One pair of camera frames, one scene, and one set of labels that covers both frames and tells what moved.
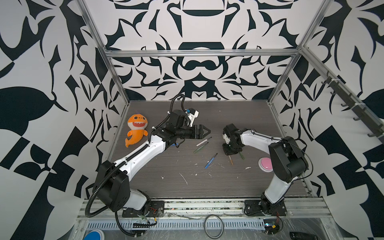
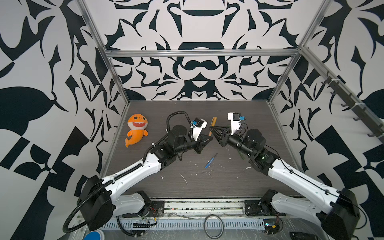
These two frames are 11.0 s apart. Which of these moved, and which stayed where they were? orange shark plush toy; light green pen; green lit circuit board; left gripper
Moved: left gripper
Stayed: green lit circuit board; orange shark plush toy; light green pen
